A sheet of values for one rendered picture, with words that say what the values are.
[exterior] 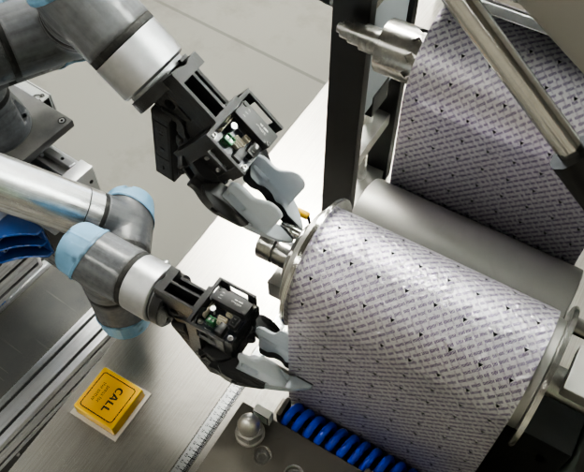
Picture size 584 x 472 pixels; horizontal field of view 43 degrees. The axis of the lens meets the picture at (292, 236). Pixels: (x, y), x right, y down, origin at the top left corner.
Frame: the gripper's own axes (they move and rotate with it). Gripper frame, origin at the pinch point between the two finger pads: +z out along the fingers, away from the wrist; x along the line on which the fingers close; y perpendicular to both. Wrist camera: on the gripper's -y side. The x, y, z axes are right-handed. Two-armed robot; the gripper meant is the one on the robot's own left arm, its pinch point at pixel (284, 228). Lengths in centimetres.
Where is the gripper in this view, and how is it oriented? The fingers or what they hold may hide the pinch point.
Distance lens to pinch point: 77.9
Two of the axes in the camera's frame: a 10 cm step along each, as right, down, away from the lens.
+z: 6.6, 6.9, 3.0
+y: 5.5, -1.7, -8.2
